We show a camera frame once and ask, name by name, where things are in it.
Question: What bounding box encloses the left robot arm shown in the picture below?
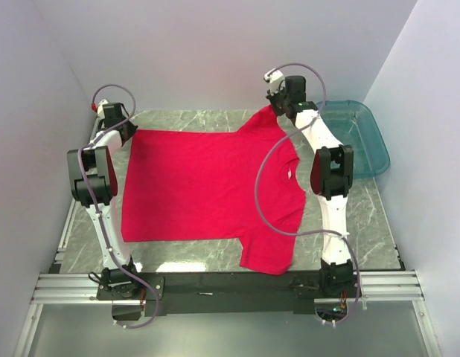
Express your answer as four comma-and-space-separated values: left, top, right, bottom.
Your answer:
66, 100, 143, 300

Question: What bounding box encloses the teal plastic bin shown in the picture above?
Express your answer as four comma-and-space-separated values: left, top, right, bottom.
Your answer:
321, 100, 390, 179

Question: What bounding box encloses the aluminium frame rail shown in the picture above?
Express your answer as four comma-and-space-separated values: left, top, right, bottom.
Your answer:
31, 271, 424, 305

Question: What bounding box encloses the red t shirt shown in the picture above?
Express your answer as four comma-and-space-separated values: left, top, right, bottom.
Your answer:
121, 106, 306, 275

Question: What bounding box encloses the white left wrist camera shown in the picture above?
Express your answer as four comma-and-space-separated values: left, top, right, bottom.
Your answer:
91, 99, 109, 118

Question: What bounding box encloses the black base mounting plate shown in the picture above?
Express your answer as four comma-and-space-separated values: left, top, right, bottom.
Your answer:
96, 271, 360, 316

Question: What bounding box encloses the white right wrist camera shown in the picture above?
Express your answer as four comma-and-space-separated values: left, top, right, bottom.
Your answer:
263, 68, 285, 94

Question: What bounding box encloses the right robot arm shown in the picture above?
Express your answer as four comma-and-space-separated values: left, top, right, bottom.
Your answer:
263, 70, 355, 297

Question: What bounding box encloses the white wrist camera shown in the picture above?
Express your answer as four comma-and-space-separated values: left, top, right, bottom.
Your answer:
91, 99, 109, 118
263, 68, 285, 94

